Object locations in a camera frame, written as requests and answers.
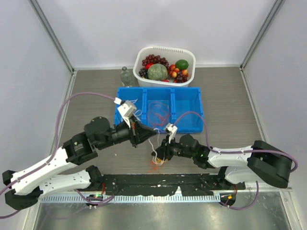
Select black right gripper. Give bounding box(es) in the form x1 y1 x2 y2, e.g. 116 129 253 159
152 134 195 161

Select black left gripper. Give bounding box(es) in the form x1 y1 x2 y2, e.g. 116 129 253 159
96 114 157 150

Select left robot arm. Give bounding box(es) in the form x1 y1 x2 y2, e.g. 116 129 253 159
2 117 157 210

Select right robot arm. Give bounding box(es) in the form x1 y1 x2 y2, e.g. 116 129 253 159
151 134 294 189

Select left blue bin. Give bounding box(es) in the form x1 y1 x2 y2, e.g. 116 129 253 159
117 87 146 124

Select right blue bin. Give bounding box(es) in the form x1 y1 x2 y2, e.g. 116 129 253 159
172 87 204 134

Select clear glass bottle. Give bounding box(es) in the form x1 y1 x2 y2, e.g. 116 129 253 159
120 67 133 87

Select dark grape bunch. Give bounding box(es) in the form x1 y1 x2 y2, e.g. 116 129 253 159
139 67 149 79

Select green melon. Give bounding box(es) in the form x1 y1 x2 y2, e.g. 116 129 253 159
148 64 168 81

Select red yellow peaches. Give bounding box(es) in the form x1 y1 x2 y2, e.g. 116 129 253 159
168 64 189 83

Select red grape bunch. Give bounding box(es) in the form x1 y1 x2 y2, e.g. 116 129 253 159
142 54 169 67

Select green mango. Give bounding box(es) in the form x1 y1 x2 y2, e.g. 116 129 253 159
175 59 189 70

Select white plastic basket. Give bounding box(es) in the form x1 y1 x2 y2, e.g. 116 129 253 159
133 46 196 87

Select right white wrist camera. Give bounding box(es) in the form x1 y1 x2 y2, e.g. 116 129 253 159
164 123 177 143

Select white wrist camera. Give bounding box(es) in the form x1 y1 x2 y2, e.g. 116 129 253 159
114 97 136 128
164 123 177 143

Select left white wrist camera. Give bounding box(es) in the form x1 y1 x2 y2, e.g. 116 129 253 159
114 97 136 128

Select white slotted cable duct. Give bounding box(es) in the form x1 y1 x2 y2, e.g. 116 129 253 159
41 193 221 204

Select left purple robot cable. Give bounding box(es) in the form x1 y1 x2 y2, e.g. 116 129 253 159
0 92 118 219

